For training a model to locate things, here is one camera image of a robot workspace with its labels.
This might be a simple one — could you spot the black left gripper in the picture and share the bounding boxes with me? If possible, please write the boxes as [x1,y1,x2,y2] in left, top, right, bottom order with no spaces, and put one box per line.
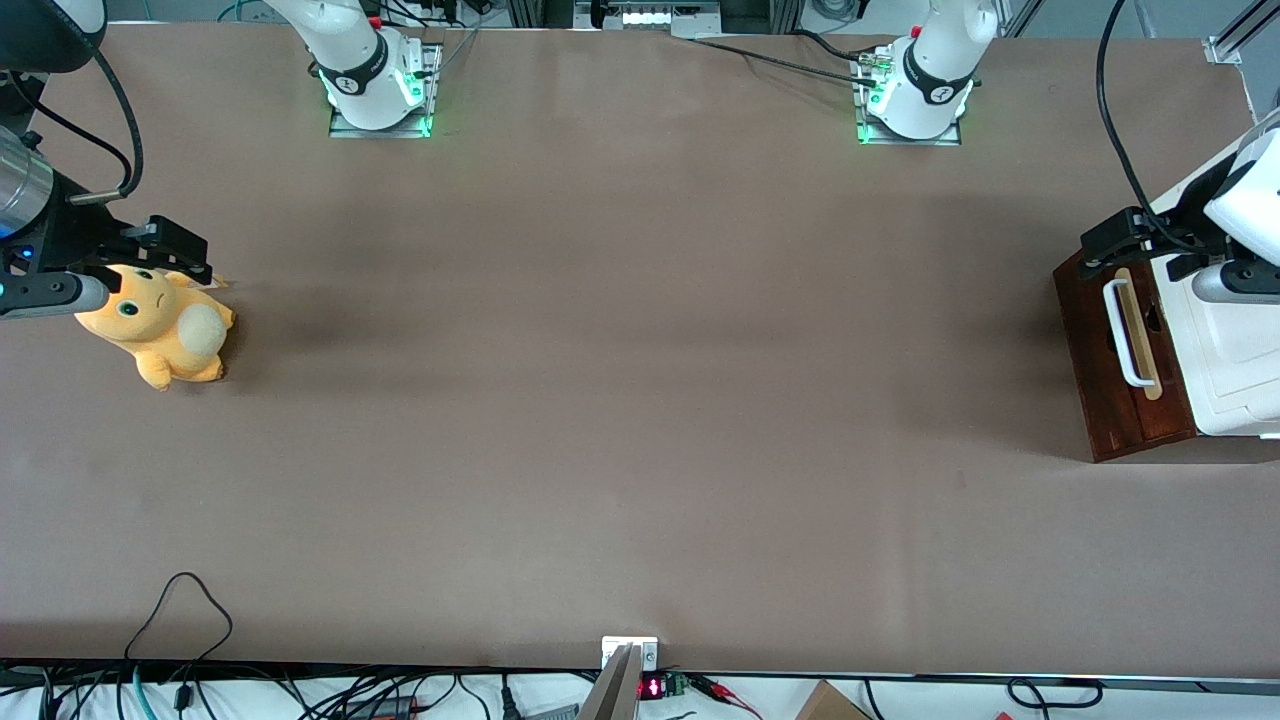
[1082,170,1236,283]

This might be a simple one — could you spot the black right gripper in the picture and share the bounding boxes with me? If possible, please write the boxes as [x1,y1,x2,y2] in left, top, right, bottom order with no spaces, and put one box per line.
[10,175,214,286]

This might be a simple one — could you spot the brown drawer with white handle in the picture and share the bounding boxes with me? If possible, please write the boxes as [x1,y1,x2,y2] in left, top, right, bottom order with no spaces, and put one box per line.
[1098,262,1196,441]

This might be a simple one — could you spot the orange plush toy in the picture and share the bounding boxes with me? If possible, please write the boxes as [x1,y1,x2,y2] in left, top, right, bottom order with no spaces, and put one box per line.
[75,262,238,393]

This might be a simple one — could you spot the cream white plastic box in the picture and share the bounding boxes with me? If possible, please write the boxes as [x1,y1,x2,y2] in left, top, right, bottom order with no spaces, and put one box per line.
[1150,108,1280,439]

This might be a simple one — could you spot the white power strip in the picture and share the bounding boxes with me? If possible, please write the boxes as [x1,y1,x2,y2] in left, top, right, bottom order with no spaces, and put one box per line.
[575,0,723,39]

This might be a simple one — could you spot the brown cardboard box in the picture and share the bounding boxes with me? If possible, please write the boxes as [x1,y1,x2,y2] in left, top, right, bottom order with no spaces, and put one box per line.
[795,680,873,720]

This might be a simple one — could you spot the red black clip leads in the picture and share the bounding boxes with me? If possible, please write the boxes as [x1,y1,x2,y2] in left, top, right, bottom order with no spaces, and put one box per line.
[688,675,763,719]

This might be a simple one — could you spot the grey metal bar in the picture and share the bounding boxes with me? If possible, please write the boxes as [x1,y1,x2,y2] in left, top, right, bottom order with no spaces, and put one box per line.
[578,643,641,720]

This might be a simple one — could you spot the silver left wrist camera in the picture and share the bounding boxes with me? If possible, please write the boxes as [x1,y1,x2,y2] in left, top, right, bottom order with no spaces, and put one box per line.
[1190,260,1280,306]

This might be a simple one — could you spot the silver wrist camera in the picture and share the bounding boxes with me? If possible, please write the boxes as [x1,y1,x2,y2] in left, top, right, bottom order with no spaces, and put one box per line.
[1190,260,1280,306]
[0,273,111,319]

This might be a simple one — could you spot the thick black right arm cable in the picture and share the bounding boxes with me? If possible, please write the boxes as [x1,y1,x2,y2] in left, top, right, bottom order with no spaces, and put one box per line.
[90,45,144,201]

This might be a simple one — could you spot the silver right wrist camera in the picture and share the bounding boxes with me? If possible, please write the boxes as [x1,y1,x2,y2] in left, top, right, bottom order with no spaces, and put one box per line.
[0,273,111,319]

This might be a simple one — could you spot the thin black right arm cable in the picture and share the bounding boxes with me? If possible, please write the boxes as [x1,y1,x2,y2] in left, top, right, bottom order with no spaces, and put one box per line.
[5,72,133,171]

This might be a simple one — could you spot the aluminium frame profile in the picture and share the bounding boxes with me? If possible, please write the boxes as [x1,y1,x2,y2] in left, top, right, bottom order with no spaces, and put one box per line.
[1205,0,1280,66]

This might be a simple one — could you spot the looped thin black cable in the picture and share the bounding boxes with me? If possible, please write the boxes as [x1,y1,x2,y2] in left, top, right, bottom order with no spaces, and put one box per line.
[123,572,234,666]

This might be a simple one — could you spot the short thick black cable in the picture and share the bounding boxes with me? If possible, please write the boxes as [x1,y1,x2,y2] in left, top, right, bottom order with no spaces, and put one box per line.
[793,28,873,66]

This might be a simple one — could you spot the long thin black cable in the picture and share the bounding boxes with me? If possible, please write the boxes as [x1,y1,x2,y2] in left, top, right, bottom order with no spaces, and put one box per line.
[688,36,881,86]

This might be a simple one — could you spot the coiled black cable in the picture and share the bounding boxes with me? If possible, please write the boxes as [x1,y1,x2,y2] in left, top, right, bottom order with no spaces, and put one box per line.
[1005,678,1104,711]

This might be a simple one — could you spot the white metal bracket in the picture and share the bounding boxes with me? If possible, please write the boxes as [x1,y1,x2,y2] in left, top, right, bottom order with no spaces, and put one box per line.
[601,636,660,673]

